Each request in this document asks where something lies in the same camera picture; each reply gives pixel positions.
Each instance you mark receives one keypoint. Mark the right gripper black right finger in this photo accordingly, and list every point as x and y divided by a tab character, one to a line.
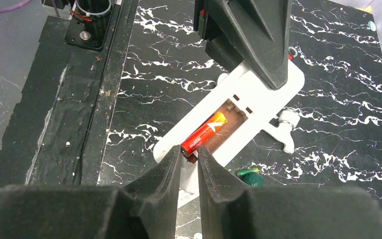
231	209

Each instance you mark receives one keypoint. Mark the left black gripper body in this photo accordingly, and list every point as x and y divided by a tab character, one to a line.
203	24

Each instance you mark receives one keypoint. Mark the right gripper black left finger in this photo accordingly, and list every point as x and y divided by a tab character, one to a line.
146	208

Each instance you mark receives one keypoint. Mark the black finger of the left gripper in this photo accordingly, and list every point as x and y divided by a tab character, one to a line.
255	32

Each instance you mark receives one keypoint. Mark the green battery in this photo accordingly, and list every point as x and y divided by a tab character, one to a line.
243	172

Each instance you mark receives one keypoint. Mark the orange battery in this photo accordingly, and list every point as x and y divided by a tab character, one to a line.
202	134

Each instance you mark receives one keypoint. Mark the white remote control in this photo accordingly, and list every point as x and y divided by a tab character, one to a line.
248	105

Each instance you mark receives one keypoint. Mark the white plastic faucet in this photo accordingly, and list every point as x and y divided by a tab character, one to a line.
288	121

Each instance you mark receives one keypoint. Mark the green handled screwdriver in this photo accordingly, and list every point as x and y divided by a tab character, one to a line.
253	179

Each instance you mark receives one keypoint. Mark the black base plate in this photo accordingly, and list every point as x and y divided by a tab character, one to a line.
44	141

